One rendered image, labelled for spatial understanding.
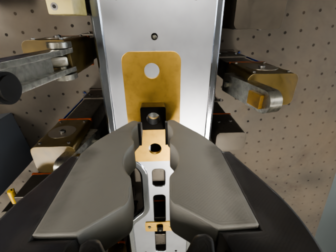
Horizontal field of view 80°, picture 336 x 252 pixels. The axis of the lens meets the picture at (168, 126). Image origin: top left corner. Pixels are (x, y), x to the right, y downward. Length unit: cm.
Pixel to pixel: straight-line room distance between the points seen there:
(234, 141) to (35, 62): 41
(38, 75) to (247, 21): 35
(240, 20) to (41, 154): 44
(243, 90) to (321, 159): 79
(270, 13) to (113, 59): 29
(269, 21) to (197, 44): 14
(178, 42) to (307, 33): 53
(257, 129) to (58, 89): 75
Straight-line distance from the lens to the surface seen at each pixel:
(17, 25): 80
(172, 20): 39
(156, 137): 15
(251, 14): 44
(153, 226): 64
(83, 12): 38
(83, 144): 43
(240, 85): 39
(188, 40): 39
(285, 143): 97
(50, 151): 43
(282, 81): 41
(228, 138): 49
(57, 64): 35
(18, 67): 29
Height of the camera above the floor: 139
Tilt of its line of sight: 63 degrees down
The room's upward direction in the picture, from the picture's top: 174 degrees clockwise
